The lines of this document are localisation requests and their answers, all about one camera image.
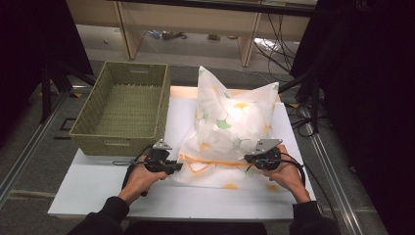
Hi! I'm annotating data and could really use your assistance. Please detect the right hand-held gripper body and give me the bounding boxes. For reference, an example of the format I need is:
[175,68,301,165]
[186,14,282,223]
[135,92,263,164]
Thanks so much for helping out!
[254,138,284,171]

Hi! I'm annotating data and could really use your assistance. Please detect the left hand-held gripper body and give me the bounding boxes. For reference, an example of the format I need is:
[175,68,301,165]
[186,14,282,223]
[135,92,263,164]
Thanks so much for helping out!
[143,138,180,174]

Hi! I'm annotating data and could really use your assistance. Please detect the white leaf-print laundry bag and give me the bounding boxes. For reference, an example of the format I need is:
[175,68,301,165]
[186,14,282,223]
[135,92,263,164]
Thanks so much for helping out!
[170,65,288,192]

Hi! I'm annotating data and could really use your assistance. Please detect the green woven basket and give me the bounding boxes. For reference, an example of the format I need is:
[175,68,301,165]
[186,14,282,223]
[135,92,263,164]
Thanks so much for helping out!
[69,61,172,157]

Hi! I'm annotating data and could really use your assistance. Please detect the person's left hand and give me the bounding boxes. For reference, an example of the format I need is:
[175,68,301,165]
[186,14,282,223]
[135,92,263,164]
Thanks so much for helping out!
[117,163,169,205]

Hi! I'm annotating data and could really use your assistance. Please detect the person's right hand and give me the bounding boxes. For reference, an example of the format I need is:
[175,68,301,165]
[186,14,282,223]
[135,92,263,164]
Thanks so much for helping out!
[262,145,311,204]

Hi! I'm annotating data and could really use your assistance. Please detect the black tripod stand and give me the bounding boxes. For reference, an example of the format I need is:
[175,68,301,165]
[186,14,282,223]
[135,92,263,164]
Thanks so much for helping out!
[277,70,322,135]
[38,62,96,124]

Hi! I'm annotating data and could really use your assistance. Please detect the white plastic wrap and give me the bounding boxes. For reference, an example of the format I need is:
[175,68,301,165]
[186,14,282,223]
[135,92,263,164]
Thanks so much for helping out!
[254,37,282,52]

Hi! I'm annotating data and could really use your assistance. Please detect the black curtain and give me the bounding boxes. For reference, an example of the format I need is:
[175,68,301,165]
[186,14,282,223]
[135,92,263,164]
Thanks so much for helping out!
[0,0,94,145]
[290,0,415,235]

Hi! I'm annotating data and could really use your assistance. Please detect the teal clutter on floor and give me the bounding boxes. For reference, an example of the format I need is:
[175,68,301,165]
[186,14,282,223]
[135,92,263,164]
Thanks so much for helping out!
[145,29,189,41]

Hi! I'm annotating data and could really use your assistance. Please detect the wooden shelf unit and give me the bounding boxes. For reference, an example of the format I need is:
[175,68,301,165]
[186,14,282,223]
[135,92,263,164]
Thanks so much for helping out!
[67,0,319,68]

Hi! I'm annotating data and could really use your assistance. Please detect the right hand-held gripper cable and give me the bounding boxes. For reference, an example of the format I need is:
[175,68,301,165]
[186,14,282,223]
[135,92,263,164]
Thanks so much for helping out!
[280,151,307,189]

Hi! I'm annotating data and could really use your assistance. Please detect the black floor cables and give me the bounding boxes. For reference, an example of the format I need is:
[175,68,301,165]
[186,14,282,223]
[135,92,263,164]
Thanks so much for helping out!
[287,102,319,138]

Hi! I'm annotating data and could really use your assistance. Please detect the metal floor rail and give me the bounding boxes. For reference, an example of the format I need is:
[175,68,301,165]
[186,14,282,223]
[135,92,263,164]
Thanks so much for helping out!
[306,130,363,235]
[0,86,86,210]

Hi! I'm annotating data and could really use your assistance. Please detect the black hanging cables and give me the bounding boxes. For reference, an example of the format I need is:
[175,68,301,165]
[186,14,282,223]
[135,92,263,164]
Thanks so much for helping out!
[254,13,295,74]

